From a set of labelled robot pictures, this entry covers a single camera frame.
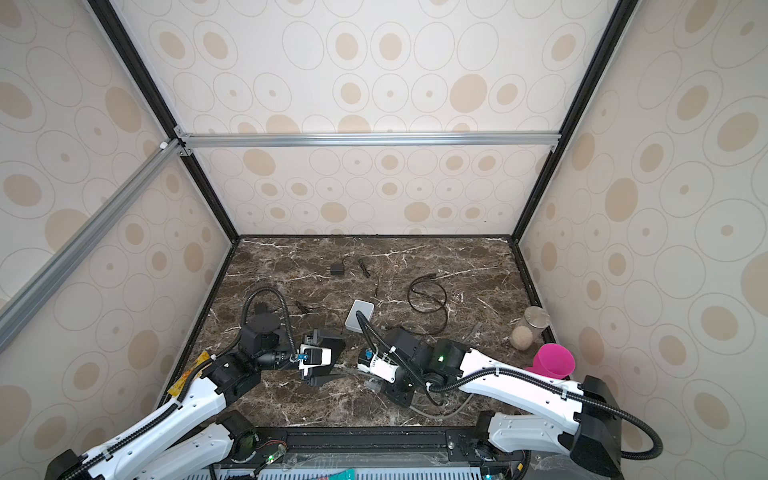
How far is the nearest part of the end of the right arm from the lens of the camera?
53 cm

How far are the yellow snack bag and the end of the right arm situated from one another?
590 millimetres

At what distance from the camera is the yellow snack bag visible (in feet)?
2.72
